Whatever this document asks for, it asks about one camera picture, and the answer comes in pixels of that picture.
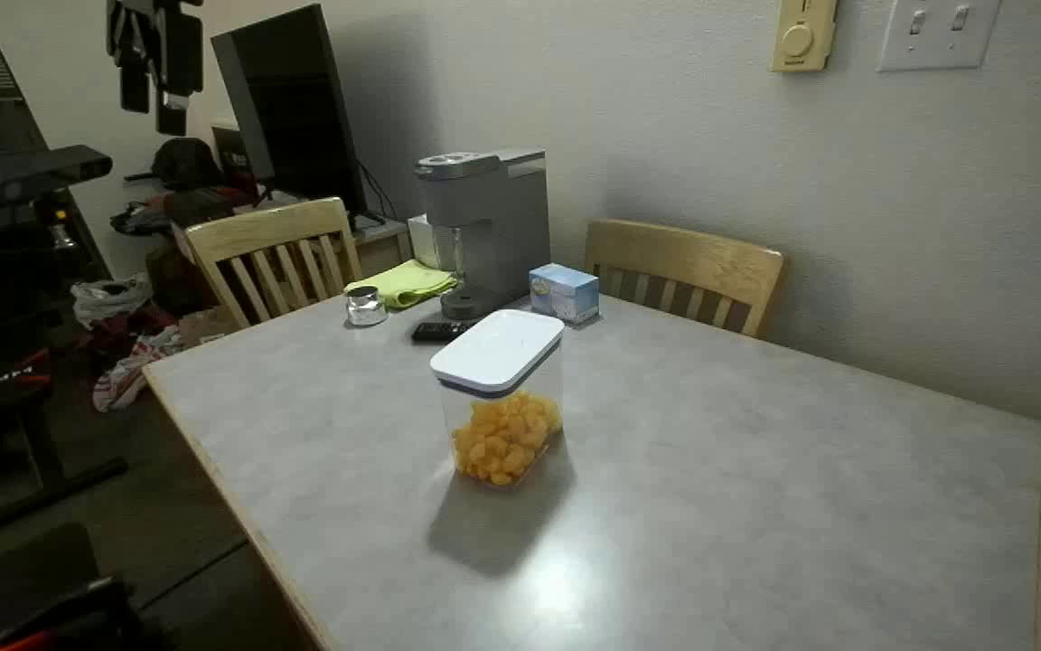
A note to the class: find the white container lid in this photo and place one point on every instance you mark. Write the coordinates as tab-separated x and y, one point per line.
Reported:
498	349

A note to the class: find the clear plastic container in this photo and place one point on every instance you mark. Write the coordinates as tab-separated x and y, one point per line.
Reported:
471	408

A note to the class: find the clear container with yellow snacks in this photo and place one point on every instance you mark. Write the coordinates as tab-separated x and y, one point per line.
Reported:
505	443

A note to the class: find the small blue white box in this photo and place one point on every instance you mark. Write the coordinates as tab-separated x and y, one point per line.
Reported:
566	296

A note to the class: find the black remote control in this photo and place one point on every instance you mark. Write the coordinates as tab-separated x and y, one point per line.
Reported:
435	329

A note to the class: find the grey coffee maker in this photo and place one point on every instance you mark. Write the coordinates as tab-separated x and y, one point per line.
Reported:
498	231

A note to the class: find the lime green cloth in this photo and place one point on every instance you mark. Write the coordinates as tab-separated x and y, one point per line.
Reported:
407	284

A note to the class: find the light wooden chair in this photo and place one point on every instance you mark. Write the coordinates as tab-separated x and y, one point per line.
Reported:
270	231
685	257

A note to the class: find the black flat screen television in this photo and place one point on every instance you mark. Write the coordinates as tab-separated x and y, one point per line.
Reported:
292	111

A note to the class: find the clothes pile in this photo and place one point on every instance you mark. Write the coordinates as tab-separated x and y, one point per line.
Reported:
145	349

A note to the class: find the dark hanging clothes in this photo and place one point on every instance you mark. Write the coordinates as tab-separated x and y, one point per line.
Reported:
160	59

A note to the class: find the black metal stand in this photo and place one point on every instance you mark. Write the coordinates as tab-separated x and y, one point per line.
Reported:
15	303

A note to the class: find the black red bag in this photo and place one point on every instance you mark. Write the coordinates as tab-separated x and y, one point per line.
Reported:
75	621

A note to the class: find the black bar camera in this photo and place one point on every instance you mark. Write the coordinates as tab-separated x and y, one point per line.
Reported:
51	167

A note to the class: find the white light switch plate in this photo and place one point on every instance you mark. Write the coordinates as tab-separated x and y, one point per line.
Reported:
942	34

